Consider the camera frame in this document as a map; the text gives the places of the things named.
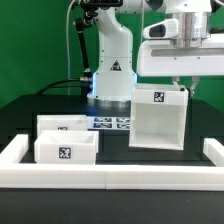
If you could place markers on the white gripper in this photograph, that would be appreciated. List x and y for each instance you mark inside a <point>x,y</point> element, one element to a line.
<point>173,49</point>

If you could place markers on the white drawer cabinet frame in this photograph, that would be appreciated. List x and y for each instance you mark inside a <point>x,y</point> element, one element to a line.
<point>158,116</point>

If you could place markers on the white front drawer box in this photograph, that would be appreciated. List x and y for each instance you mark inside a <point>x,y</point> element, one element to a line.
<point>66,147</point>

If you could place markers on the white drawer box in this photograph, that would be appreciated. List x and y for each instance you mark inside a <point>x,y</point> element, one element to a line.
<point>66,147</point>
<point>61,122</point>

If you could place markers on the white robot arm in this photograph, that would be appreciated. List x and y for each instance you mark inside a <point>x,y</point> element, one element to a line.
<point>115,77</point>

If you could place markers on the paper sheet with markers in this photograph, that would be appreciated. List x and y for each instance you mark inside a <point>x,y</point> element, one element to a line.
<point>108,123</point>

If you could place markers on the white U-shaped fence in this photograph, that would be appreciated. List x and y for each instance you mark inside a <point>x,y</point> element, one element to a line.
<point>14,173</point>

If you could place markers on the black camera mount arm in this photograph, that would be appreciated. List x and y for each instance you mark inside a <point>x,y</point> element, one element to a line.
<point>81,24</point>

